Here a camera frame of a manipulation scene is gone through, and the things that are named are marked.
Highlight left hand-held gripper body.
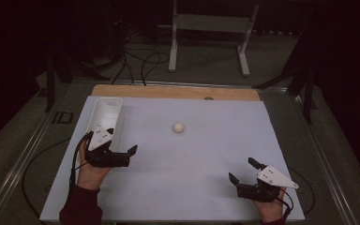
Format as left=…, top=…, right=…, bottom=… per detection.
left=83, top=126, right=131, bottom=169

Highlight hand-held gripper cable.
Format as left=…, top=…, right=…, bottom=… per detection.
left=270, top=187, right=294, bottom=219
left=68, top=130, right=95, bottom=195

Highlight left hand-held gripper cable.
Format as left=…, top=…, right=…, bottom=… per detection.
left=68, top=130, right=95, bottom=195

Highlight black rectangular floor bracket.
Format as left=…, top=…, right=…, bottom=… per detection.
left=52, top=111, right=75, bottom=125

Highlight white table mat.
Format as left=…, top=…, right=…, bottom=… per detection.
left=39, top=95, right=306, bottom=223

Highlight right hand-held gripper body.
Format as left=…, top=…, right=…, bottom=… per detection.
left=236, top=164, right=300, bottom=203

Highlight white plastic bin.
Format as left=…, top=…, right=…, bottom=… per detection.
left=85, top=97, right=125, bottom=154

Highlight aluminium floor frame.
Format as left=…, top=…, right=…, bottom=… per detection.
left=0, top=79, right=360, bottom=225

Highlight white metal stand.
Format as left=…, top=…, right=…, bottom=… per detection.
left=157, top=0, right=261, bottom=78

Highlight white ball with dark print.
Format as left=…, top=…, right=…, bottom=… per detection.
left=172, top=122, right=186, bottom=134

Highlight black floor cable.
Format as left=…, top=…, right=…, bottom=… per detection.
left=111, top=31, right=139, bottom=86
left=21, top=136, right=73, bottom=221
left=289, top=167, right=316, bottom=216
left=140, top=51, right=171, bottom=87

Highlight right hand-held gripper cable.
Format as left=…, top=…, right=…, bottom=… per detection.
left=270, top=187, right=294, bottom=219

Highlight person's left hand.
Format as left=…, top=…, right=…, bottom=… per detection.
left=76, top=140, right=113, bottom=191

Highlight person's right hand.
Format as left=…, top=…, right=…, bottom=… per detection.
left=252, top=187, right=287, bottom=223

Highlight black tripod legs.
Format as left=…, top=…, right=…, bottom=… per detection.
left=43, top=51, right=111, bottom=113
left=252, top=29, right=319, bottom=126

